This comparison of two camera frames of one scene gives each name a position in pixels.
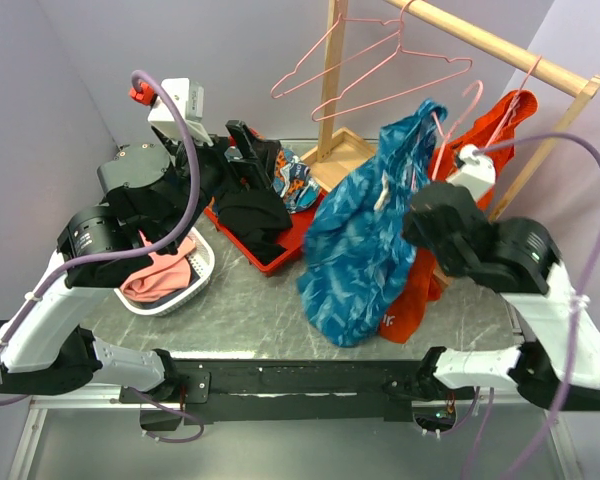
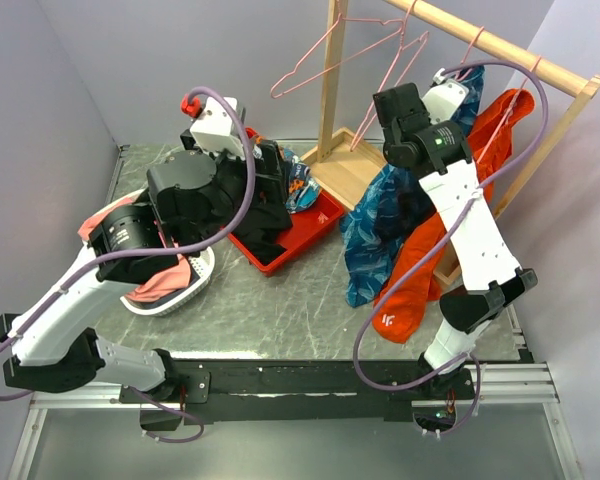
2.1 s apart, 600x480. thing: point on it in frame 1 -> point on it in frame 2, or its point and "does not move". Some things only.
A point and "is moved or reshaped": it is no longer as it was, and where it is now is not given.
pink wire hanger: x=342 y=17 does not move
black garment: x=257 y=217 does not move
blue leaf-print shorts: x=358 y=250 is moved or reshaped
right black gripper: x=411 y=232 -> x=424 y=109
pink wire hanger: x=457 y=123 -> x=466 y=55
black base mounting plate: x=263 y=391 does not move
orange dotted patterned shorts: x=292 y=182 does not move
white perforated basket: x=203 y=258 does not move
